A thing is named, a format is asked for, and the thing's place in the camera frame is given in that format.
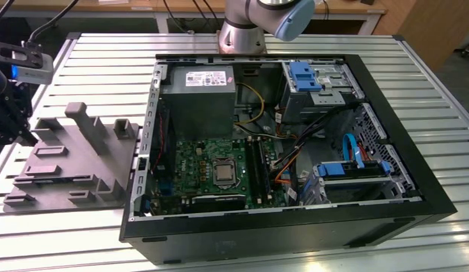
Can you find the RAM stick with label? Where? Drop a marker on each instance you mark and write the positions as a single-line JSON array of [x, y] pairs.
[[56, 179]]

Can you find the grey parts rack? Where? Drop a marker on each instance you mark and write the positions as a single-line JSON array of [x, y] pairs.
[[79, 167]]

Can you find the black chair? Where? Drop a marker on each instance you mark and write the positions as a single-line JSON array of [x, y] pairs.
[[11, 28]]

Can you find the wooden desk white legs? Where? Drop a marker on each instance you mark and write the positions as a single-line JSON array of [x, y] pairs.
[[105, 8]]

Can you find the grey power supply unit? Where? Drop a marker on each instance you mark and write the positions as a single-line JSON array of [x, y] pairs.
[[196, 110]]

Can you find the green motherboard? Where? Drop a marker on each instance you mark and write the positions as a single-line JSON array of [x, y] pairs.
[[188, 158]]

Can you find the silver CPU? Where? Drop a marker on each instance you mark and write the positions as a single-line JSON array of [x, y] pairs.
[[223, 173]]

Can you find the black graphics card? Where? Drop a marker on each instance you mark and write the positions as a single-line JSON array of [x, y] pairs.
[[219, 203]]

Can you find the black PC case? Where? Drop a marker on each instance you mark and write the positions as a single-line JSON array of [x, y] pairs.
[[256, 235]]

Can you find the blue drive latch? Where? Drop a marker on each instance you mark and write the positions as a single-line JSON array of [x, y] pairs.
[[303, 82]]

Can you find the metal optical drive cage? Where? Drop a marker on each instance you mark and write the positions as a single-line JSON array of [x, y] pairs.
[[324, 99]]

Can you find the hard disk in blue carrier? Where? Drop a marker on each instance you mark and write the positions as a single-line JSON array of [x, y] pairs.
[[332, 170]]

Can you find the metal disk bay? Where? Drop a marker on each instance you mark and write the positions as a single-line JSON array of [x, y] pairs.
[[370, 182]]

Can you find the wooden cabinet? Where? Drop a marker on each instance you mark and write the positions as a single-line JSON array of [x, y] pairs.
[[427, 28]]

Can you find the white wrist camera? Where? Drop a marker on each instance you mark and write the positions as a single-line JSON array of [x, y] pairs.
[[32, 75]]

